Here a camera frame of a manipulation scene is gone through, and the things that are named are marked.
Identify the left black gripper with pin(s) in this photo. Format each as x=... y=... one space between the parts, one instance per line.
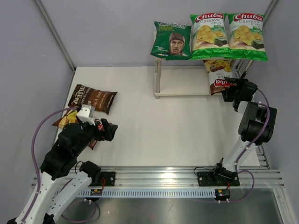
x=110 y=129

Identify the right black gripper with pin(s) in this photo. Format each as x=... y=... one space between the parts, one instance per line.
x=240 y=82

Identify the brown Chuba cassava chips bag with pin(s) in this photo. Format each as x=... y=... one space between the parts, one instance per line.
x=218 y=70

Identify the green Chuba cassava chips bag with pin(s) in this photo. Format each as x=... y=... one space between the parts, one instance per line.
x=246 y=36

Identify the dark green Real chips bag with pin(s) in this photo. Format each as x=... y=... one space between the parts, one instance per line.
x=172 y=41

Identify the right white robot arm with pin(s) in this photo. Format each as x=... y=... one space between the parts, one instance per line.
x=256 y=127

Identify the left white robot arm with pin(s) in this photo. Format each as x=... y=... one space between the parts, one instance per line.
x=46 y=204

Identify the white two-tier wooden shelf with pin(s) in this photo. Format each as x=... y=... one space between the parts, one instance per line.
x=180 y=80

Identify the brown Kettle sea salt bag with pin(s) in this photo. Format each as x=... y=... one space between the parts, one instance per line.
x=100 y=100

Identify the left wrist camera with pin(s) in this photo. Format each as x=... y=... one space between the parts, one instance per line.
x=85 y=114

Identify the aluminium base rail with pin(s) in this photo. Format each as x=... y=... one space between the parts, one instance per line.
x=175 y=182

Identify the right aluminium frame post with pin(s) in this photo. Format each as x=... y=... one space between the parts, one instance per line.
x=272 y=5

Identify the aluminium frame post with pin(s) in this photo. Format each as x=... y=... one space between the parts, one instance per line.
x=272 y=5
x=50 y=26

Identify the left aluminium frame post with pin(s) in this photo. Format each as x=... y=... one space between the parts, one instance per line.
x=50 y=26

